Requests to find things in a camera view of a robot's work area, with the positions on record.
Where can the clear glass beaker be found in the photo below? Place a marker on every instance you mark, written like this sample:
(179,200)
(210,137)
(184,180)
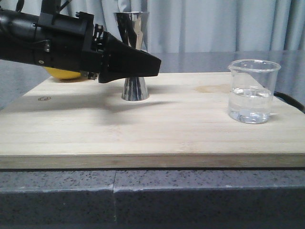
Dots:
(252,90)

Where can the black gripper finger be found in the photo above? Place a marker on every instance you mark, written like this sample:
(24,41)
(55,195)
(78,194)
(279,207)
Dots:
(122,61)

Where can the silver steel jigger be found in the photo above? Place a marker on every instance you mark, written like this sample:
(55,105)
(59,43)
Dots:
(132,28)

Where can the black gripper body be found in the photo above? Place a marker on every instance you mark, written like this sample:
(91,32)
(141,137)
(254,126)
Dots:
(72,44)

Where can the grey curtain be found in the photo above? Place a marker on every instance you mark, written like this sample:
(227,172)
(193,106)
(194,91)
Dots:
(181,26)

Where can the yellow lemon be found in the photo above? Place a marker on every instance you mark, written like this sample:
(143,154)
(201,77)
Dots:
(62,74)

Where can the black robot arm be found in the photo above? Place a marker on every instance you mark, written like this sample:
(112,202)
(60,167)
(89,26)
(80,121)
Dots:
(18,40)

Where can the light wooden cutting board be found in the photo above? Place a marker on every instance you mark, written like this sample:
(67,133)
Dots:
(183,123)

